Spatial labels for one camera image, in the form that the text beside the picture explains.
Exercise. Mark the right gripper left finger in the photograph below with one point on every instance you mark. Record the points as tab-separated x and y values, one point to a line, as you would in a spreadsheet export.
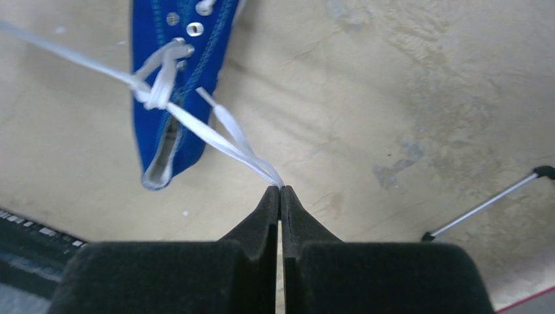
235	274

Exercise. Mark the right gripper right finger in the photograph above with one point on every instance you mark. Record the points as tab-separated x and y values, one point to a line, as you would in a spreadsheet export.
324	274

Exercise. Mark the blue canvas sneaker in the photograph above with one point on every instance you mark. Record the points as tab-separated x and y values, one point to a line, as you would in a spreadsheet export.
165	146

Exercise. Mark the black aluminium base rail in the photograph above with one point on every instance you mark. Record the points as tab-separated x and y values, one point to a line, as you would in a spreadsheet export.
33	255

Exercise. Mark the white shoelace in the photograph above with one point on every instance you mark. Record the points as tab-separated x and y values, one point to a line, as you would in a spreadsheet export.
150	85

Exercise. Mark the red framed whiteboard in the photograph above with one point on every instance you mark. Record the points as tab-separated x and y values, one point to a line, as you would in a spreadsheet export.
539	303

